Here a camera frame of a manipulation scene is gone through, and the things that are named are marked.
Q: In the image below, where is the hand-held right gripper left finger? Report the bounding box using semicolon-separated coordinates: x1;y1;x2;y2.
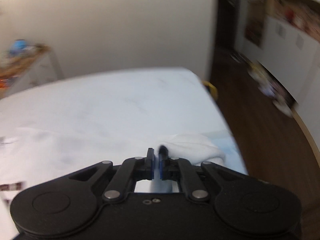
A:
68;147;156;203

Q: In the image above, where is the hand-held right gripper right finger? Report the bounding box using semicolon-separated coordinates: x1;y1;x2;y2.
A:
157;145;247;203

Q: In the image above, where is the white T-shirt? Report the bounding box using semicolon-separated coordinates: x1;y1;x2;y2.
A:
136;133;227;194

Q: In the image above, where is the trash bin with yellow rim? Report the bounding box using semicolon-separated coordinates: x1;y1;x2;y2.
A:
201;79;218;99

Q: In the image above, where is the white sneaker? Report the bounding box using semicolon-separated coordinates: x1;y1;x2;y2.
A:
272;97;295;117

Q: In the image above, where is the wooden shelf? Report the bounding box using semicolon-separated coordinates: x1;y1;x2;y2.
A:
0;44;64;99

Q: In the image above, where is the white cabinet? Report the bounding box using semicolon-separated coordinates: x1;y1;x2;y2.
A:
260;0;320;120

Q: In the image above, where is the blue round object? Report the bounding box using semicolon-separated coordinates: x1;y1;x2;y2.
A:
9;39;28;56

